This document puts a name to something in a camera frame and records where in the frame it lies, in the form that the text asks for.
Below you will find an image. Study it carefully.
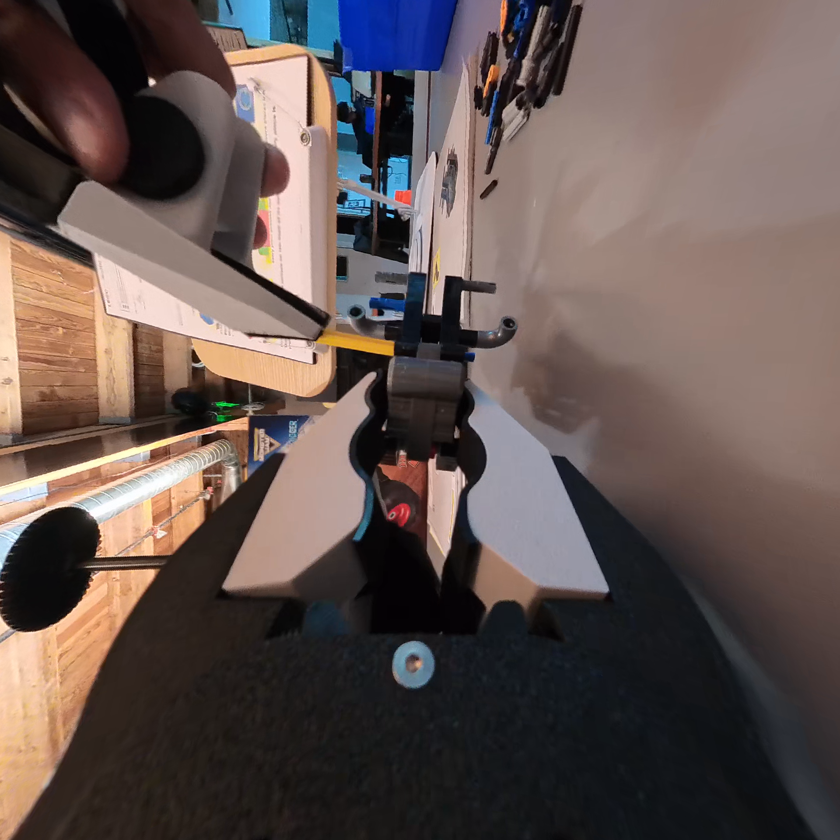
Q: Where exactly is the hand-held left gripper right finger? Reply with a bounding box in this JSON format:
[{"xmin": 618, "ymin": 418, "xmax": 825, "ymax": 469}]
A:
[{"xmin": 455, "ymin": 379, "xmax": 613, "ymax": 621}]

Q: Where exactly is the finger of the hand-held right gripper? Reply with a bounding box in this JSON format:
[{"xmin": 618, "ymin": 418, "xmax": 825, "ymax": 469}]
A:
[{"xmin": 56, "ymin": 181, "xmax": 332, "ymax": 341}]

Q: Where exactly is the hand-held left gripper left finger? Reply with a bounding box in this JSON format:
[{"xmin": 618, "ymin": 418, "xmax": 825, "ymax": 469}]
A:
[{"xmin": 222, "ymin": 369, "xmax": 387, "ymax": 618}]

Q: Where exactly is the grey and black lego assembly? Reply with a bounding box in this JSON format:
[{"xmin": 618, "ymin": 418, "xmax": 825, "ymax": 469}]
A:
[{"xmin": 346, "ymin": 271, "xmax": 521, "ymax": 472}]

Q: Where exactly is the yellow lego axle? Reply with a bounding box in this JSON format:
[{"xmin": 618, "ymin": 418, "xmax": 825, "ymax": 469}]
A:
[{"xmin": 317, "ymin": 327, "xmax": 396, "ymax": 360}]

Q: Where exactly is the lego instruction booklet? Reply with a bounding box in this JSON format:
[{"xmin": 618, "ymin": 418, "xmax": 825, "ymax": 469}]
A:
[{"xmin": 425, "ymin": 58, "xmax": 478, "ymax": 324}]

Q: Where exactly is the pile of small lego pieces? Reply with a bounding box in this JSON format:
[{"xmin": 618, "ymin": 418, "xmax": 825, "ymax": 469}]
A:
[{"xmin": 476, "ymin": 0, "xmax": 586, "ymax": 199}]

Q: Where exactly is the person's right hand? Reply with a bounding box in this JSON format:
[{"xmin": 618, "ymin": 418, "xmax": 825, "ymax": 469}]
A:
[{"xmin": 0, "ymin": 0, "xmax": 291, "ymax": 253}]

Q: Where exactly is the wooden sign board with paper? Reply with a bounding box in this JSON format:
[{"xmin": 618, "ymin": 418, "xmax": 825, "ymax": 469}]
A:
[{"xmin": 94, "ymin": 41, "xmax": 340, "ymax": 399}]

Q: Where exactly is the white stand base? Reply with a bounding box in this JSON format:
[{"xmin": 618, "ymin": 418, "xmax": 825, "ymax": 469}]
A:
[{"xmin": 338, "ymin": 150, "xmax": 441, "ymax": 278}]

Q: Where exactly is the black toothed wheel on rod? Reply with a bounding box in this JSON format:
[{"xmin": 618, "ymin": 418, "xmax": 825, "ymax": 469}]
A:
[{"xmin": 0, "ymin": 507, "xmax": 171, "ymax": 634}]

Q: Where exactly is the blue storage bin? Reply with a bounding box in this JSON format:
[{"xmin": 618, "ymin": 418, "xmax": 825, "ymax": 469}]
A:
[{"xmin": 336, "ymin": 0, "xmax": 459, "ymax": 73}]

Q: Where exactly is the silver ventilation duct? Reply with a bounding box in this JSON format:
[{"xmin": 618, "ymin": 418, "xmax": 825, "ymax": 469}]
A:
[{"xmin": 0, "ymin": 437, "xmax": 242, "ymax": 576}]

